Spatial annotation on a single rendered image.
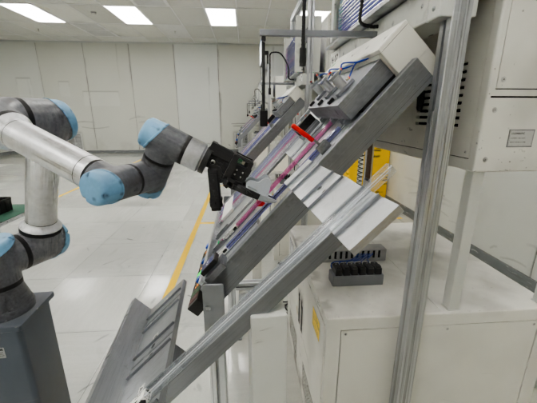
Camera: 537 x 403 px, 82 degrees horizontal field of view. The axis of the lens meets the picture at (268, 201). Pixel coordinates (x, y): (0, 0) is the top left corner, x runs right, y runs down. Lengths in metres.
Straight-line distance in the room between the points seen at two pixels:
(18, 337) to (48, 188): 0.44
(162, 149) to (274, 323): 0.46
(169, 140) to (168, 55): 9.09
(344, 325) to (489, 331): 0.42
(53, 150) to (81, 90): 9.70
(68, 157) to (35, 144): 0.09
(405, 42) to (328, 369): 0.83
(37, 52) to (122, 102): 2.40
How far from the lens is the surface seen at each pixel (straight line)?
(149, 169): 0.79
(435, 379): 1.14
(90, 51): 10.46
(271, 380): 0.61
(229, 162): 0.77
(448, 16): 0.77
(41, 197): 1.16
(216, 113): 9.52
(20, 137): 0.90
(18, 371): 1.30
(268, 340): 0.56
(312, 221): 2.31
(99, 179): 0.70
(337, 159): 0.72
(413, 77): 0.77
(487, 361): 1.18
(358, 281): 1.02
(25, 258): 1.21
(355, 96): 0.76
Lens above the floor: 1.13
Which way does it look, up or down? 16 degrees down
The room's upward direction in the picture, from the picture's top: straight up
